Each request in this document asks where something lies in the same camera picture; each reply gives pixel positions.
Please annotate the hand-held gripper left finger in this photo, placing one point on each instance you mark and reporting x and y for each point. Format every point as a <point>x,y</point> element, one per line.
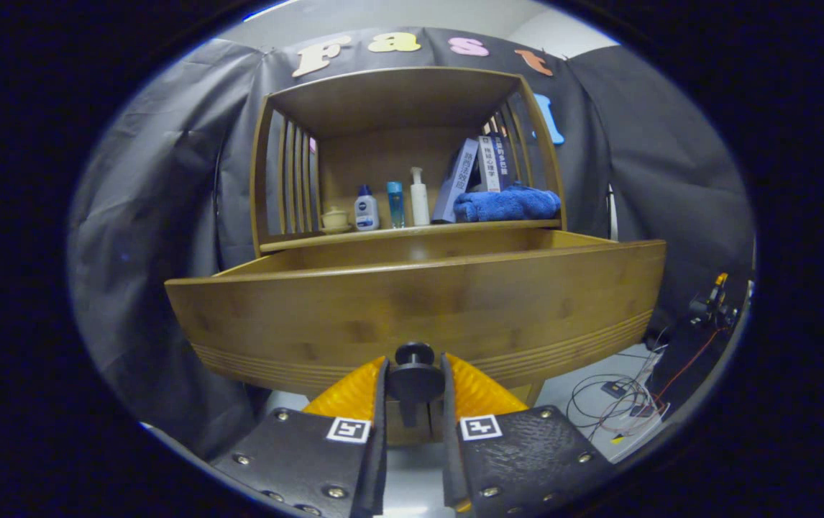
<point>381,446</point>

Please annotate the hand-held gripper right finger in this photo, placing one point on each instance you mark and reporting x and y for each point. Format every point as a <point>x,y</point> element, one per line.
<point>449,446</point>

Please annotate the black drawer knob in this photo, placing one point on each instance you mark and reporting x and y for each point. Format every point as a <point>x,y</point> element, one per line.
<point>415,381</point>

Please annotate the wooden drawer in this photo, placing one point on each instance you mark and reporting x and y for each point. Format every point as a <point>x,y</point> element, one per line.
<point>419,309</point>

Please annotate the wooden cabinet door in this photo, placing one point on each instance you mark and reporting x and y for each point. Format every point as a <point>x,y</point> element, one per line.
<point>437,432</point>
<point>394,433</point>

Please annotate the wooden countertop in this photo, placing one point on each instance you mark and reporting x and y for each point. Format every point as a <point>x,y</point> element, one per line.
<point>412,232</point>

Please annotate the wooden cabinet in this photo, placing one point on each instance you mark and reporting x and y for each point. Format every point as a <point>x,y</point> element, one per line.
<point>383,93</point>

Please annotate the beige lidded teacup with saucer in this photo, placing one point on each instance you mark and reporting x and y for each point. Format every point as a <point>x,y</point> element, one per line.
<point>335,219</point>

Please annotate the white bottle with blue cap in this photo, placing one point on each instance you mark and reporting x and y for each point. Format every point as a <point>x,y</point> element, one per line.
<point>367,214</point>

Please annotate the clear teal bottle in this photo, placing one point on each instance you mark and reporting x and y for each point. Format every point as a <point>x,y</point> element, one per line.
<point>396,205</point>

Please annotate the white pump bottle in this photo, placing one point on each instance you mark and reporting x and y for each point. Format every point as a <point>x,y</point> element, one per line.
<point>420,201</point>

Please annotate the folded blue towel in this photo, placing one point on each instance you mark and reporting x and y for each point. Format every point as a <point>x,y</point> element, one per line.
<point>505,205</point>

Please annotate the grey leaning book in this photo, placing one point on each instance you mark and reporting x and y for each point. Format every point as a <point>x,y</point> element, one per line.
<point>455,183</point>

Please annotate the white spine book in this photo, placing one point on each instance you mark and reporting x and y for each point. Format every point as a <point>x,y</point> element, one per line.
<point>488,165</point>

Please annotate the dark blue book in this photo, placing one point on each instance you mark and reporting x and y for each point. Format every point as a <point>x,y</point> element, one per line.
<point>503,160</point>

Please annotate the black and orange device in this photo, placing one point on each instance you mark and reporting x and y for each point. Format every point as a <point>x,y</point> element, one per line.
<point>710,309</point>

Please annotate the black backdrop cloth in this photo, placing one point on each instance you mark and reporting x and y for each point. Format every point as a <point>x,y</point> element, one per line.
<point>167,180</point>

